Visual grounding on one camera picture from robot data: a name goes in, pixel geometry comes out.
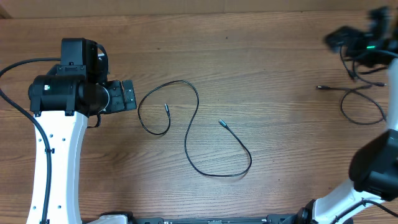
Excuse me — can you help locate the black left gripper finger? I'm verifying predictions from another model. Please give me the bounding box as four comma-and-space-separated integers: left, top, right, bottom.
122, 80, 134, 95
124, 93, 137, 111

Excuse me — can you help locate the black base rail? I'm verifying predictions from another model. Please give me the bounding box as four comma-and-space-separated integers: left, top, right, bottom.
83, 209, 310, 224

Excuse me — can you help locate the black usb cable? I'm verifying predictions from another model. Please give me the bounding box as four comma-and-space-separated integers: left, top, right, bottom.
137, 80, 253, 178
315, 46, 389, 126

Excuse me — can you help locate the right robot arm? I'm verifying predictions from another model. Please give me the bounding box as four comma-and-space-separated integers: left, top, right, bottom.
283, 6, 397, 223

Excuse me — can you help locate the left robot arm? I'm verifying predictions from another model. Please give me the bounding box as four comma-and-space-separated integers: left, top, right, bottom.
27, 38, 137, 223

